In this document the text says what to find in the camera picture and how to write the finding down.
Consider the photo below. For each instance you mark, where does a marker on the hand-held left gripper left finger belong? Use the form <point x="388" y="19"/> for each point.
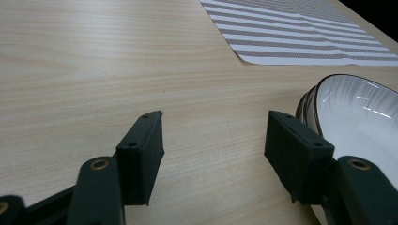
<point x="140" y="162"/>

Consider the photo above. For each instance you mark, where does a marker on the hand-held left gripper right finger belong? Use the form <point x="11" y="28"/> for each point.
<point x="297" y="156"/>

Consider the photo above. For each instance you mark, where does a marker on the white plate with dark rim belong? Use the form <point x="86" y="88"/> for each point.
<point x="304" y="109"/>
<point x="359" y="125"/>

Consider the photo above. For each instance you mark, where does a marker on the striped placemat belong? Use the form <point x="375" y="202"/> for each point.
<point x="291" y="34"/>

